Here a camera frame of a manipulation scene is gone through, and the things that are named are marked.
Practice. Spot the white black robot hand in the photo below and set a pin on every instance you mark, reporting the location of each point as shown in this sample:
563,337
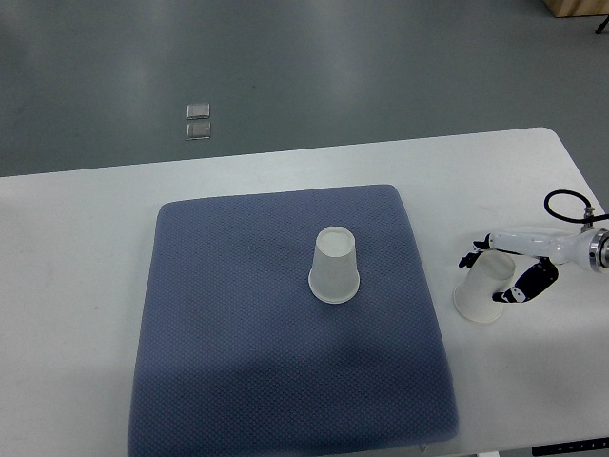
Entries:
551,247

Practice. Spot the blue fabric mat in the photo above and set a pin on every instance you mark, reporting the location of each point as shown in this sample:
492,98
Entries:
237,357

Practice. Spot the black tripod leg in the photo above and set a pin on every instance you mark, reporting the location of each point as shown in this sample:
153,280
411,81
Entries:
601,27

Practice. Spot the white paper cup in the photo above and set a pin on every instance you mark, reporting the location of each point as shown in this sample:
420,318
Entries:
334,278
473,297

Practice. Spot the wooden box corner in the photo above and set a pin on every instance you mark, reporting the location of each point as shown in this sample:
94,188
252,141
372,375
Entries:
577,8

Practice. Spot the white paper cup on mat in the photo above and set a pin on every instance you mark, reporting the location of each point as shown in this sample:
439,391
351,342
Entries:
334,278

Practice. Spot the lower floor socket plate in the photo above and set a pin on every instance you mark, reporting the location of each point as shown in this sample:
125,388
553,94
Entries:
198,131

